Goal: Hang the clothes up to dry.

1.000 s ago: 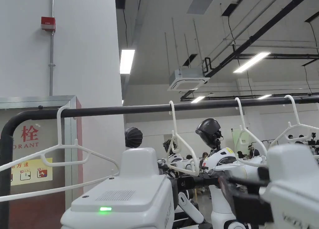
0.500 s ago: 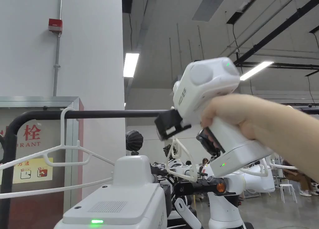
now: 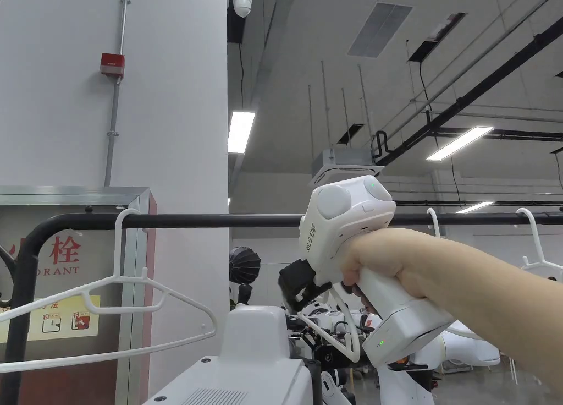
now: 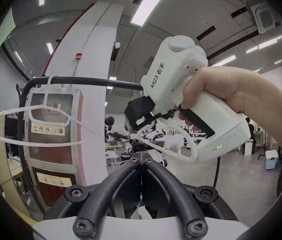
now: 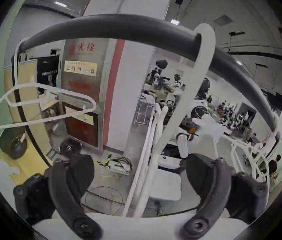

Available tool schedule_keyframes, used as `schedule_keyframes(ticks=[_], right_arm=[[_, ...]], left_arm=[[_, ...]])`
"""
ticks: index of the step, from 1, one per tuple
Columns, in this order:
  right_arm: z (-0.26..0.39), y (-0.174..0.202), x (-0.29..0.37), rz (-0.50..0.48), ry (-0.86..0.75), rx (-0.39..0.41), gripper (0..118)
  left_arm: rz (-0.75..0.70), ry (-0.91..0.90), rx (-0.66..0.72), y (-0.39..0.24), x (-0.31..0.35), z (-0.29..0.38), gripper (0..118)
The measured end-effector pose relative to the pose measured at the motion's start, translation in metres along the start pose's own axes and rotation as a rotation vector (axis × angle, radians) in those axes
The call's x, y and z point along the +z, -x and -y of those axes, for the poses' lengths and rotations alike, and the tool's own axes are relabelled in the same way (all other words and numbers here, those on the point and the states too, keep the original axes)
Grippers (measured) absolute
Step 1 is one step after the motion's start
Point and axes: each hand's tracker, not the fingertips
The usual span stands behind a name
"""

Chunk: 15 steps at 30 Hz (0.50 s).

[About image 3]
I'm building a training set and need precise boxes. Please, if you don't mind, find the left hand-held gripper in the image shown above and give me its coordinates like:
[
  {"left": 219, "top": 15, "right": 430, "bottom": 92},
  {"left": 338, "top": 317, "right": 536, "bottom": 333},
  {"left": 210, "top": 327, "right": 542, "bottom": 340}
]
[{"left": 147, "top": 305, "right": 315, "bottom": 405}]

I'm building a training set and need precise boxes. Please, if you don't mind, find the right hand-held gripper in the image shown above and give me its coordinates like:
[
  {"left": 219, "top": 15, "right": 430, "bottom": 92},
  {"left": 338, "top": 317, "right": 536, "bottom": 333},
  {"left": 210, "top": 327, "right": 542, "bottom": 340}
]
[{"left": 278, "top": 174, "right": 456, "bottom": 370}]

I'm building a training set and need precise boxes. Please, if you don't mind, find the person's right forearm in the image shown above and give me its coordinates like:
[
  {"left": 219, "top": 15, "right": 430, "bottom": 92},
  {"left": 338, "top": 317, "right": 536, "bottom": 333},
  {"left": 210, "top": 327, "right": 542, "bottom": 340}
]
[{"left": 437, "top": 237, "right": 563, "bottom": 398}]

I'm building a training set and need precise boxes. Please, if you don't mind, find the person's right hand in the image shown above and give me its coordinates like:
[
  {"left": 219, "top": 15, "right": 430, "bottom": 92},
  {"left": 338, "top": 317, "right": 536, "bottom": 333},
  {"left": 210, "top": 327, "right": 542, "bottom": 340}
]
[{"left": 340, "top": 227, "right": 446, "bottom": 311}]

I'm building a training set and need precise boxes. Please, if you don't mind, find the black studio lamp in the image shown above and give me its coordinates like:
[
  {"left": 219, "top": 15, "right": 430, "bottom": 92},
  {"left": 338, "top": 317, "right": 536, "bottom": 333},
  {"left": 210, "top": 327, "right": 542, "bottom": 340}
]
[{"left": 229, "top": 246, "right": 262, "bottom": 307}]

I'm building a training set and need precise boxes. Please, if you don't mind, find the white plastic clothes hanger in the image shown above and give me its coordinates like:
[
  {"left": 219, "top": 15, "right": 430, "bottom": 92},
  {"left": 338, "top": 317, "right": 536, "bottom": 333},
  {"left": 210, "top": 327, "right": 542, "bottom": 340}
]
[
  {"left": 0, "top": 208, "right": 217, "bottom": 371},
  {"left": 426, "top": 208, "right": 446, "bottom": 239},
  {"left": 516, "top": 207, "right": 563, "bottom": 283}
]

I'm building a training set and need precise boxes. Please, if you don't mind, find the black clothes rack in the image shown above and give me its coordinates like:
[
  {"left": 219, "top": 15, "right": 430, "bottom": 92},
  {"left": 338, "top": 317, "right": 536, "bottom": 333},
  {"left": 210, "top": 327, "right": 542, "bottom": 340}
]
[{"left": 0, "top": 209, "right": 563, "bottom": 405}]

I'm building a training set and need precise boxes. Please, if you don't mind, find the group of white robots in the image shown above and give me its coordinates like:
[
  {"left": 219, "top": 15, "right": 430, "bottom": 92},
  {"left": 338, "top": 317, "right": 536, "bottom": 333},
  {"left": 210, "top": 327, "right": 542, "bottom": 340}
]
[{"left": 281, "top": 295, "right": 502, "bottom": 405}]

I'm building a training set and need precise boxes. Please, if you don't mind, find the metal fire hydrant cabinet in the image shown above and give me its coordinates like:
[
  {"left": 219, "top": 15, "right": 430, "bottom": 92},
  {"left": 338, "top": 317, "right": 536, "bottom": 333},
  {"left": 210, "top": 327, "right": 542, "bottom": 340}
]
[{"left": 0, "top": 185, "right": 158, "bottom": 405}]

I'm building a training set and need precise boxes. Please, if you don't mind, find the grey conduit pipe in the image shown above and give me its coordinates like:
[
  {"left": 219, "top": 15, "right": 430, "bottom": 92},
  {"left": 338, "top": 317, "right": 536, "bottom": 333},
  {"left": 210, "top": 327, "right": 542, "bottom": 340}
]
[{"left": 103, "top": 0, "right": 131, "bottom": 187}]

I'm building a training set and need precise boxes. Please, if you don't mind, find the red fire alarm box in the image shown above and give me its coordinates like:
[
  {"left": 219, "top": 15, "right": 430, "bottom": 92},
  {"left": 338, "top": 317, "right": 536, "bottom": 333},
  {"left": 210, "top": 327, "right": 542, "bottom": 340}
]
[{"left": 99, "top": 52, "right": 126, "bottom": 78}]

